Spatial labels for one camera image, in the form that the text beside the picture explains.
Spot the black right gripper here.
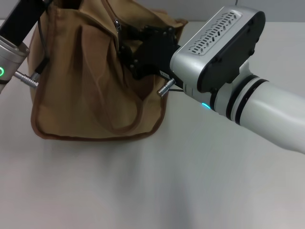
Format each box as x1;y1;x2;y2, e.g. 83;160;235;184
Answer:
117;25;182;81

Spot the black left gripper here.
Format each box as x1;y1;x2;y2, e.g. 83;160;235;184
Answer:
0;0;50;46

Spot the silver metal zipper pull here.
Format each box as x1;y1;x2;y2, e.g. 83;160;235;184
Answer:
113;19;122;36

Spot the khaki canvas food bag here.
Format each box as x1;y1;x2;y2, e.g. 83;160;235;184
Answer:
30;0;189;141

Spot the right arm cable with plug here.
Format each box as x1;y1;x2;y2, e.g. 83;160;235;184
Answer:
156;79;184;98

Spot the arm cable with plug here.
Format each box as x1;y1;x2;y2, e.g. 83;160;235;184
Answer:
14;21;50;88
156;79;184;98

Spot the left arm cable with plug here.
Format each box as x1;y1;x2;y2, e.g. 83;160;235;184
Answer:
14;21;50;88

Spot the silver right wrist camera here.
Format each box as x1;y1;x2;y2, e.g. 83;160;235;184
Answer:
170;6;266;94

